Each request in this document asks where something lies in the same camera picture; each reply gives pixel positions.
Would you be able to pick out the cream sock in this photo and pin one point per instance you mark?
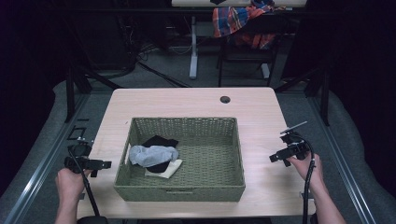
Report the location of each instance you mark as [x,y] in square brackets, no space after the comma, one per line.
[169,170]

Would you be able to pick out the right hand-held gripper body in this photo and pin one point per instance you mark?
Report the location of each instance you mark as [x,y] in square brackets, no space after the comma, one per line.
[295,144]

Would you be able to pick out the black sock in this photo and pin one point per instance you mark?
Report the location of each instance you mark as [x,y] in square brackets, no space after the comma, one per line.
[160,141]

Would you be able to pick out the person's left hand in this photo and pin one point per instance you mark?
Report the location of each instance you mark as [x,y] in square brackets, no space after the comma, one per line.
[70,185]

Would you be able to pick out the black chair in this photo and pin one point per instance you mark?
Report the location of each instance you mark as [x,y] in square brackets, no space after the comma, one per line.
[249,53]

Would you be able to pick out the grey sock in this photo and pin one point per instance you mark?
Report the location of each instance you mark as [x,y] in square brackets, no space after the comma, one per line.
[152,155]

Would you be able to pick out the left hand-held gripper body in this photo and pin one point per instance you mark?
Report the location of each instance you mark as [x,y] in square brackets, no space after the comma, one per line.
[79,154]

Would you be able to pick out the black metal stand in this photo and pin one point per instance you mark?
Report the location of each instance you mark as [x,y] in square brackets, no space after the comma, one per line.
[71,93]
[325,96]

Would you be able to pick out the plaid cloth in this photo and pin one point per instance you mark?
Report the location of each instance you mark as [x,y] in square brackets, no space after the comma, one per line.
[232,20]

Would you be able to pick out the person's right hand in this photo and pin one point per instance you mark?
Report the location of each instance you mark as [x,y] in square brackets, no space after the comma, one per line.
[306,171]

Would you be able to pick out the green woven basket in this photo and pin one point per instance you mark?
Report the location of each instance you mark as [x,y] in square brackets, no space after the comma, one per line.
[214,174]

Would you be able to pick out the aluminium floor rail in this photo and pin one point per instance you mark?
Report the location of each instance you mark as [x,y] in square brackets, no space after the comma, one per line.
[342,165]
[46,165]

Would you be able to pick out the white table leg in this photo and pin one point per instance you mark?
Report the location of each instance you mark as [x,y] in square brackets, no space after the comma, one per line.
[193,56]

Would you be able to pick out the light background table top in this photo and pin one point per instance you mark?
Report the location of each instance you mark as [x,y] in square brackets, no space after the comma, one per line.
[199,3]

